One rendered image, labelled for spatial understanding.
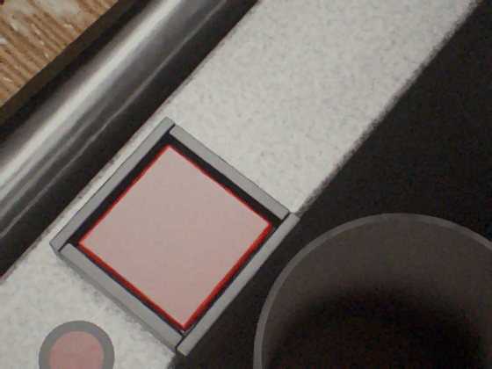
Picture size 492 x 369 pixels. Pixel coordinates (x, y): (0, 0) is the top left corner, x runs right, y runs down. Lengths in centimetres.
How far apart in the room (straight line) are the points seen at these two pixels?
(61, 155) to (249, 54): 10
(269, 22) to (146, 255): 13
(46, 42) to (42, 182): 6
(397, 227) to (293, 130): 60
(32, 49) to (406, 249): 72
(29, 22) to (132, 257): 12
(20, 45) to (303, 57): 13
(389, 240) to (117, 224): 68
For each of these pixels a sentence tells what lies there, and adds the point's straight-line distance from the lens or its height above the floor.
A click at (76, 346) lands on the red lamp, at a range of 43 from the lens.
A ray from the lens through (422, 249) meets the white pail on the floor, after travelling 111.
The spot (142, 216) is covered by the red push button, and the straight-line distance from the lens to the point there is 43.
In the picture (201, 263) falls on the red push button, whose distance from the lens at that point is 42.
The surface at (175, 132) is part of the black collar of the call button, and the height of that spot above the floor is 93.
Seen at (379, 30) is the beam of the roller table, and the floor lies 92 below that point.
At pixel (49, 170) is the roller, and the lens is 46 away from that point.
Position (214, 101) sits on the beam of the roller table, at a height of 92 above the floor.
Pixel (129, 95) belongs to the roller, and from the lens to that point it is 47.
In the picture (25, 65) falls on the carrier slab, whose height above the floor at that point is 94.
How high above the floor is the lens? 133
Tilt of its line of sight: 70 degrees down
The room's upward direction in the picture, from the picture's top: 3 degrees clockwise
